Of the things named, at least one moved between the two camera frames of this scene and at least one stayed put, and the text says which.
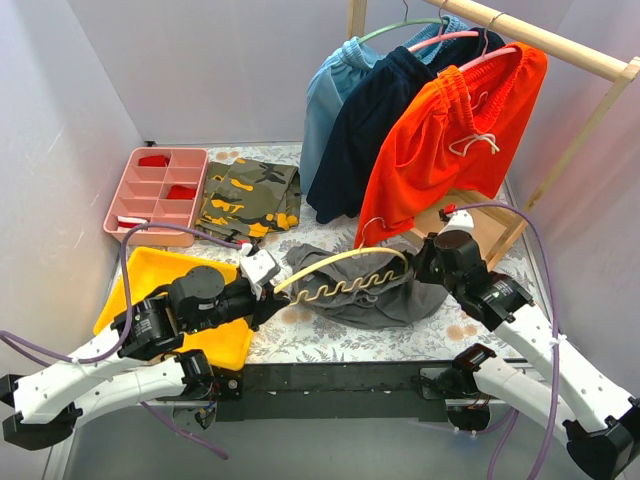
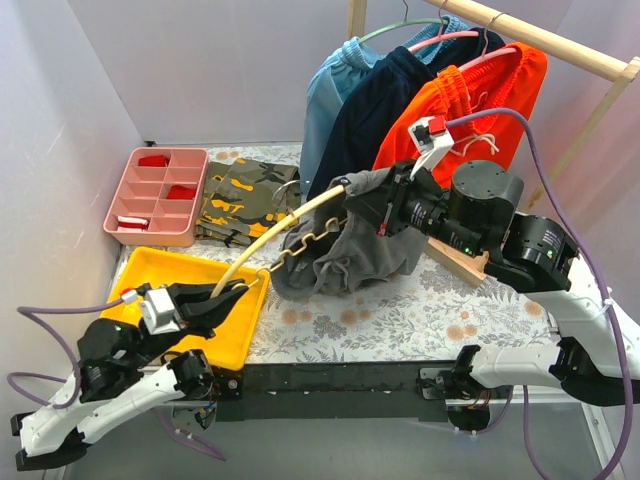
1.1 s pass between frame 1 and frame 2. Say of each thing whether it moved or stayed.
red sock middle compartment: stayed
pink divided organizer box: stayed
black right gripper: moved
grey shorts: moved
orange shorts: stayed
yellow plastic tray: stayed
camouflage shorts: stayed
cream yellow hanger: moved
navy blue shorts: stayed
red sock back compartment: stayed
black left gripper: moved
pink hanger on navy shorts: stayed
